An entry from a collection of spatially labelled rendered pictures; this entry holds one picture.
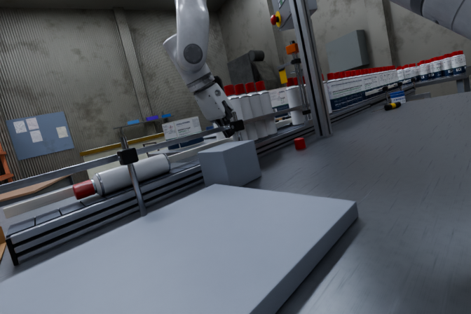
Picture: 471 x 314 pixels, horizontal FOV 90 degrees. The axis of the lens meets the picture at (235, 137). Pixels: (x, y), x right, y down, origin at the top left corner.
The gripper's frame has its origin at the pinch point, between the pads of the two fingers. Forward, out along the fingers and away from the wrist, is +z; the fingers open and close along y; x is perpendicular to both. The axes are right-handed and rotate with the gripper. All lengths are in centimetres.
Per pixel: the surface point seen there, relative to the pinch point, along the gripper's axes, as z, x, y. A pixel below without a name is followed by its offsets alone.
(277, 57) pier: 53, -541, 349
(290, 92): 5.0, -38.1, -0.7
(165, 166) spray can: -4.3, 24.1, -2.3
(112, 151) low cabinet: 35, -67, 469
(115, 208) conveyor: -4.8, 38.5, -5.2
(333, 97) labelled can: 24, -71, -1
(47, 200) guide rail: -12.8, 46.0, 3.5
